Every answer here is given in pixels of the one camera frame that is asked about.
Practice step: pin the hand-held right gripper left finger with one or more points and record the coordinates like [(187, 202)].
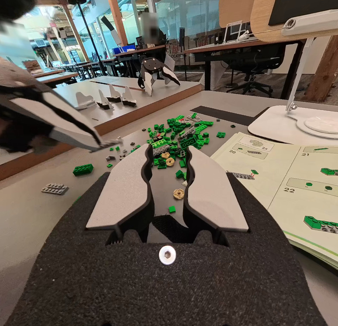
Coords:
[(124, 196)]

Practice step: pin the black office chair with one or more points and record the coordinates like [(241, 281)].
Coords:
[(264, 59)]

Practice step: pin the spare black grey gripper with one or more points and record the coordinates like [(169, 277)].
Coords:
[(151, 63)]

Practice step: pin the tan round brick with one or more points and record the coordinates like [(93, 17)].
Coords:
[(170, 161), (178, 193), (165, 155)]

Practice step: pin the wooden post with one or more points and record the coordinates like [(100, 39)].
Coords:
[(324, 72), (116, 14)]

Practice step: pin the black floor lamp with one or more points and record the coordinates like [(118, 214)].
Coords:
[(87, 27)]

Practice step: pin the small grey bracket brick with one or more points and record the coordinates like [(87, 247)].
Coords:
[(122, 155), (110, 158)]

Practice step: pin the pile of green building bricks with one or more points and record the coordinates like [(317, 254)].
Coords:
[(188, 142)]

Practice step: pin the small green brick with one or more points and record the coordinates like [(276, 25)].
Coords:
[(172, 209)]

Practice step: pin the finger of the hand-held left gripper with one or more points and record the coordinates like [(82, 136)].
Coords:
[(68, 112), (34, 109)]

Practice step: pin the printed cardboard box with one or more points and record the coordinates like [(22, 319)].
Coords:
[(182, 58)]

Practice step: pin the green square plate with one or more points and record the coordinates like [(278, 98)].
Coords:
[(221, 134)]

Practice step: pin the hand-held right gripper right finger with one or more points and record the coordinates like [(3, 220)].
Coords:
[(214, 199)]

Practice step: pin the brown top office table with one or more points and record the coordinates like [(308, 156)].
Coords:
[(237, 45)]

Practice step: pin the pale green instruction booklet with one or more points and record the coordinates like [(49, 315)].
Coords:
[(277, 167)]

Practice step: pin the loose grey finger part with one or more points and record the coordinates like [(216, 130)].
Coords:
[(128, 95), (84, 100), (103, 100), (115, 93)]

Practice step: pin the green eight stud brick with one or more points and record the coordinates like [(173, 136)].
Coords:
[(83, 169)]

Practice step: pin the grey desk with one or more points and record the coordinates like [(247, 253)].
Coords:
[(39, 220)]

